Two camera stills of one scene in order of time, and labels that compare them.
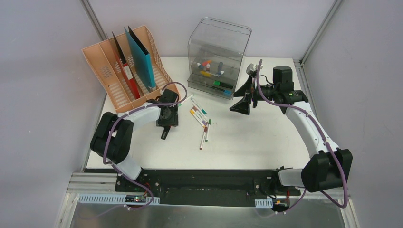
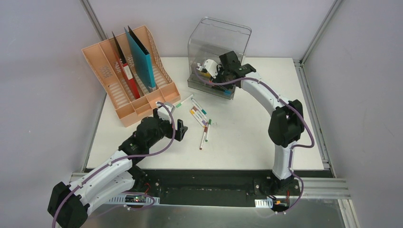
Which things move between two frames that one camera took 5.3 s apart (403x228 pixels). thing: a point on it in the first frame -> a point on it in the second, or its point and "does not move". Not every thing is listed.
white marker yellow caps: x=197 y=117 does not move
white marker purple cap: x=200 y=116 does not move
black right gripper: x=243 y=107 -> x=220 y=69
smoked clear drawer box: x=216 y=50 does not move
